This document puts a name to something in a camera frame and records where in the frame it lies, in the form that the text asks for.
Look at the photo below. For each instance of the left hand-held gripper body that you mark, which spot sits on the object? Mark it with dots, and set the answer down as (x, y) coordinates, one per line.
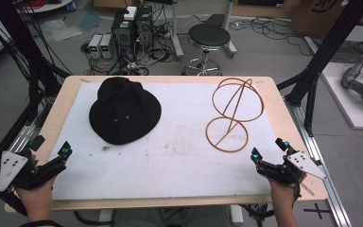
(28, 175)

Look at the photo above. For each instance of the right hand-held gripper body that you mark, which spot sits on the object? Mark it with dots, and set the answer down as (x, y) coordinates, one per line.
(291, 168)

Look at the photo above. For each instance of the black bucket hat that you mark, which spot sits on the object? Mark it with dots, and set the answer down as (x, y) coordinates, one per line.
(124, 110)

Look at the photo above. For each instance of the person's left hand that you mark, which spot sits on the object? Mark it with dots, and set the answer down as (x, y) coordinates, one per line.
(36, 198)

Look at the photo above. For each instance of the person's right hand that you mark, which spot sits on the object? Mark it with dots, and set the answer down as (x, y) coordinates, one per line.
(282, 195)

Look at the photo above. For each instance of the light wooden table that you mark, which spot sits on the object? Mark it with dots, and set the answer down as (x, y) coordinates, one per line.
(286, 126)

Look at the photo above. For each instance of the white floor board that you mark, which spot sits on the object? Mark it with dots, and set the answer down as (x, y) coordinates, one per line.
(346, 101)

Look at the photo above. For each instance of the white table mat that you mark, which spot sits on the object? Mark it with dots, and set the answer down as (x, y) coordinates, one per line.
(170, 164)

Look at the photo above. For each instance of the grey bench power supply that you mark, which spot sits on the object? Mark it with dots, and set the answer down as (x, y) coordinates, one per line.
(95, 45)
(106, 46)

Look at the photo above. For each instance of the black computer tower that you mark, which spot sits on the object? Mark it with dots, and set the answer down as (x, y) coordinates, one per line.
(144, 28)
(123, 36)

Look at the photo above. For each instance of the black round stool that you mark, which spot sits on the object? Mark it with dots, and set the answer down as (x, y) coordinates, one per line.
(208, 36)

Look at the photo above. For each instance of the brown cardboard box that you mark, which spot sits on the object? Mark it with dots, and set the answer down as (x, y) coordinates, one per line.
(318, 17)

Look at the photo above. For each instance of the white desk legs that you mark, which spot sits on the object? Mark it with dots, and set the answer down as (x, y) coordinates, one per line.
(178, 31)

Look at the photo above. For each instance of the aluminium floor rail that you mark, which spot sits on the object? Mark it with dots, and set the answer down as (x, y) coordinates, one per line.
(319, 164)

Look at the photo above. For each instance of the black metal frame post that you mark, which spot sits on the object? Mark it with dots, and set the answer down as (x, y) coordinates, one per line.
(324, 60)
(19, 47)

